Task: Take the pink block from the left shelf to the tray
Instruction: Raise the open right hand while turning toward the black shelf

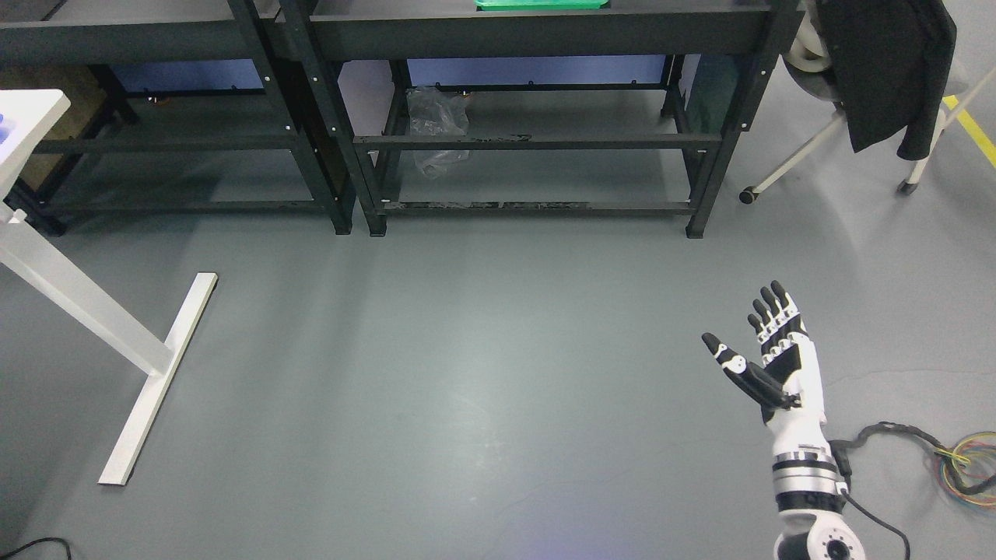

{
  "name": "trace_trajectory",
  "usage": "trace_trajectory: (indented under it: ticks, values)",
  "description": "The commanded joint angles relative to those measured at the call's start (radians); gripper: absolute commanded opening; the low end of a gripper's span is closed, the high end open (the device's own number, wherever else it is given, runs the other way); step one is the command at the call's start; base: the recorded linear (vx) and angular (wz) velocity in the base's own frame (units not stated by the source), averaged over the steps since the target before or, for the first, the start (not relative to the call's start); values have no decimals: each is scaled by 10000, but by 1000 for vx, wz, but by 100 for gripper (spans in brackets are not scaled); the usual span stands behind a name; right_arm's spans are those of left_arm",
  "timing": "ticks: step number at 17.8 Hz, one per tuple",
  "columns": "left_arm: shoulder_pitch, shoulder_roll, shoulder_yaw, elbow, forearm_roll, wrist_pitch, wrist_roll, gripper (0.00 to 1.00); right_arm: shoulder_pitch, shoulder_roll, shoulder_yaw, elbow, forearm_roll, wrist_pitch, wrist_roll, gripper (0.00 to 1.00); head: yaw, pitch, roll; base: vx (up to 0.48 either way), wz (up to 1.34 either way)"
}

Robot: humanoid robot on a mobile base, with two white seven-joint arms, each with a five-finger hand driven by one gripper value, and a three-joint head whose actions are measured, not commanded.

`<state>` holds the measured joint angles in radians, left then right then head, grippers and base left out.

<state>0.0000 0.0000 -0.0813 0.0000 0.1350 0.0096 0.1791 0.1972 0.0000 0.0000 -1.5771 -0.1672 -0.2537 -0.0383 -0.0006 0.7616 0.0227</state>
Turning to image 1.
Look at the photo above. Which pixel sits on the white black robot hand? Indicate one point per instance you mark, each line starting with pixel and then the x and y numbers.
pixel 786 383

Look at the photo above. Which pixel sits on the white robot forearm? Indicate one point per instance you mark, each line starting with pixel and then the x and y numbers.
pixel 809 495

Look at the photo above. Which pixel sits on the right black metal shelf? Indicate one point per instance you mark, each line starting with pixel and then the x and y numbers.
pixel 324 35

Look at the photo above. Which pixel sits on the black metal shelf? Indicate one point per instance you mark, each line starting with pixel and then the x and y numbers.
pixel 176 107
pixel 324 35

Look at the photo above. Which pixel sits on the green tray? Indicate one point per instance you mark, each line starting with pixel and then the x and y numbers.
pixel 539 5

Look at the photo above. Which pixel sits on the left black metal shelf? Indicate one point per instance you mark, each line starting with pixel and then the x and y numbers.
pixel 176 107

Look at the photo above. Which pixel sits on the white chair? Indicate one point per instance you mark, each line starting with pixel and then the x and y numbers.
pixel 809 65

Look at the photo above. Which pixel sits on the black jacket on chair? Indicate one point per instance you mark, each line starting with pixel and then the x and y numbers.
pixel 892 61

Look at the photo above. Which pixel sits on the clear plastic bag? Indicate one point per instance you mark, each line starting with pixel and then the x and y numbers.
pixel 433 113

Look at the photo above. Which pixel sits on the white table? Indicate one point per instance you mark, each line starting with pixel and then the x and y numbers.
pixel 27 116

